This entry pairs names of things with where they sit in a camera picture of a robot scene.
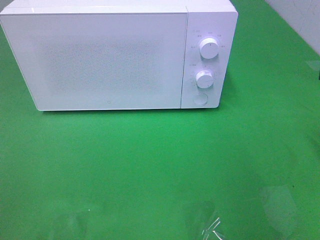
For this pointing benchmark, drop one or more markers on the round door release button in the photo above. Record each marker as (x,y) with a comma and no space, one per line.
(200,99)

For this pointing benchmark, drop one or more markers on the white timer knob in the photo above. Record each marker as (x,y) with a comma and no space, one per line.
(204,79)

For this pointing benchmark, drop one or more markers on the white microwave door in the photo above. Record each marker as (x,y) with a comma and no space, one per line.
(100,61)

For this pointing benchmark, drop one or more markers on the upper white power knob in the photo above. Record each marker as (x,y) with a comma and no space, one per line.
(209,48)

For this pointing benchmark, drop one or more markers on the white microwave oven body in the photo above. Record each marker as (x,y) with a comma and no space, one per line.
(205,19)

